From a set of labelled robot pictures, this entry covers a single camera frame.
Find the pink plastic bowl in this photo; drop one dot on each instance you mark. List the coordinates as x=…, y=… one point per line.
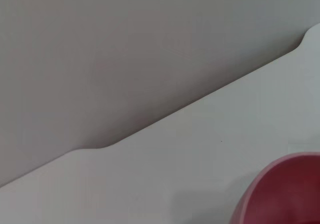
x=282, y=194

